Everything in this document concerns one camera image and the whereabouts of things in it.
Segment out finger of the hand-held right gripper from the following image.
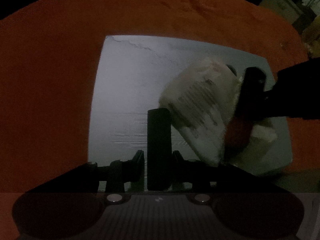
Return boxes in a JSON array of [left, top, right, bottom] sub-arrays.
[[234, 67, 267, 128]]

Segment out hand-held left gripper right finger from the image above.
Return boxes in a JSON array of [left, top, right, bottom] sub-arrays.
[[172, 150, 295, 203]]

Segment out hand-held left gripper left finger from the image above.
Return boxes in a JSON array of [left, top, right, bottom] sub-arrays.
[[25, 150, 145, 203]]

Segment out black rectangular block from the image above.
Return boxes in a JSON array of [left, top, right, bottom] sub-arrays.
[[147, 108, 172, 191]]

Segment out white printed packet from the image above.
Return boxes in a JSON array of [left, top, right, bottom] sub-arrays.
[[159, 57, 278, 167]]

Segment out yellow wooden panel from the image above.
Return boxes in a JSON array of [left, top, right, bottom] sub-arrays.
[[301, 15, 320, 58]]

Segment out orange blanket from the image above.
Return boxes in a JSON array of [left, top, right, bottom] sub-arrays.
[[0, 0, 320, 240]]

